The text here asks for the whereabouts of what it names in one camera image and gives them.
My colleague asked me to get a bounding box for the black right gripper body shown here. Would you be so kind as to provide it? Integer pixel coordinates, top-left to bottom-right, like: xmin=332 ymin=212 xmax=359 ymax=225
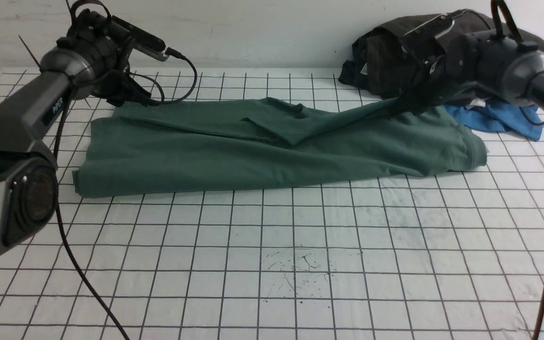
xmin=417 ymin=30 xmax=539 ymax=102

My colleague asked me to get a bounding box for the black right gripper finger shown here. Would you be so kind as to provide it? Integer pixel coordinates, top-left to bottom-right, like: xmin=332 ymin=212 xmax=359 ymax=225
xmin=387 ymin=83 xmax=435 ymax=116

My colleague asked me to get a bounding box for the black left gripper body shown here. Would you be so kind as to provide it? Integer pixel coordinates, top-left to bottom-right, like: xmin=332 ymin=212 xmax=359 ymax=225
xmin=56 ymin=9 xmax=136 ymax=102

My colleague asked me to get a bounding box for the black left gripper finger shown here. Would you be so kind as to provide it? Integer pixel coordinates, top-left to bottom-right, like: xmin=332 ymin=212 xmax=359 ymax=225
xmin=107 ymin=71 xmax=160 ymax=107

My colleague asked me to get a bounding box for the green long sleeve shirt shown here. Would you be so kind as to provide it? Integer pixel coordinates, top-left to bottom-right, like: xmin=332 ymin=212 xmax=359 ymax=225
xmin=73 ymin=97 xmax=487 ymax=198

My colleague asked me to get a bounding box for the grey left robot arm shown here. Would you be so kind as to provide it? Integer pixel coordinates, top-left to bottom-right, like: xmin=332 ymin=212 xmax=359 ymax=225
xmin=0 ymin=2 xmax=167 ymax=255

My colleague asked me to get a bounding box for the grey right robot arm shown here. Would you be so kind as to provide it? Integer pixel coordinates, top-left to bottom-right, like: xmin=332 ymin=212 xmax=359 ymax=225
xmin=387 ymin=29 xmax=544 ymax=141

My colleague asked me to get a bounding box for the dark grey crumpled garment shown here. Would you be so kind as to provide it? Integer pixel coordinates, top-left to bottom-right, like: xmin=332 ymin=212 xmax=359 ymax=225
xmin=338 ymin=9 xmax=544 ymax=107

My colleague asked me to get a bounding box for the blue garment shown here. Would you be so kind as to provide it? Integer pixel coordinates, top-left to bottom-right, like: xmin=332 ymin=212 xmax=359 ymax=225
xmin=444 ymin=100 xmax=543 ymax=141

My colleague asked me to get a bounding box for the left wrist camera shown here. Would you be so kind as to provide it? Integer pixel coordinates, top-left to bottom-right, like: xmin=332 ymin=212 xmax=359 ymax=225
xmin=112 ymin=16 xmax=169 ymax=62

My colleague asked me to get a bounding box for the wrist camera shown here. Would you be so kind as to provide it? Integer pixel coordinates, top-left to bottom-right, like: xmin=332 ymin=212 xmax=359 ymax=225
xmin=400 ymin=11 xmax=463 ymax=52
xmin=112 ymin=16 xmax=169 ymax=62

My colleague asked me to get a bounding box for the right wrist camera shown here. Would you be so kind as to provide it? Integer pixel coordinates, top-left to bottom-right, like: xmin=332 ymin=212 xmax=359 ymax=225
xmin=400 ymin=11 xmax=463 ymax=52

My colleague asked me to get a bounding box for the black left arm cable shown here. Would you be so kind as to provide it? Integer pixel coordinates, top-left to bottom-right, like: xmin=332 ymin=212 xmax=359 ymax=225
xmin=52 ymin=47 xmax=198 ymax=340

